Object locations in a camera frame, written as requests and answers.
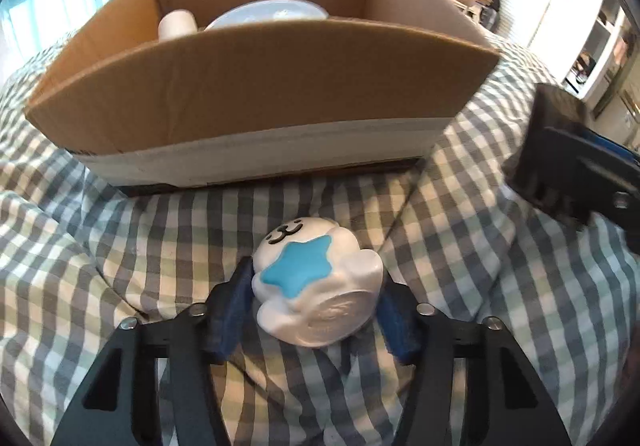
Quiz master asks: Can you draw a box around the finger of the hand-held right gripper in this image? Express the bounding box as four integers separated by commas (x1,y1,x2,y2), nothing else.
542,126,640,257

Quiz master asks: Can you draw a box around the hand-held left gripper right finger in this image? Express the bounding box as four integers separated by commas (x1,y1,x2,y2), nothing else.
375,278,573,446

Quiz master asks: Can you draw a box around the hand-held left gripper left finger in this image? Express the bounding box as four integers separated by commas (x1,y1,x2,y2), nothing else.
50,256,256,446

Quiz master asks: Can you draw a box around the black rectangular case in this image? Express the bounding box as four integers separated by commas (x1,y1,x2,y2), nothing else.
502,83,601,229

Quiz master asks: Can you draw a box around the white seal-shaped toy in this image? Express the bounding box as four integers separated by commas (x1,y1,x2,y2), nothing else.
250,217,385,348

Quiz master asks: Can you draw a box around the brown cardboard box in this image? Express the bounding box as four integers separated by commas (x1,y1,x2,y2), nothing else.
24,0,502,199

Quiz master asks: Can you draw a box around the white plastic bottle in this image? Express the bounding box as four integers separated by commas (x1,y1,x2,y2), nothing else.
158,10,198,42

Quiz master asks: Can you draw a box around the light blue plate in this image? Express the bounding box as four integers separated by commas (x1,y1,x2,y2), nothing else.
204,0,330,31

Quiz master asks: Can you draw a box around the grey checked blanket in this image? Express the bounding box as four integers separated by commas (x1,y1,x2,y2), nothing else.
0,33,640,446

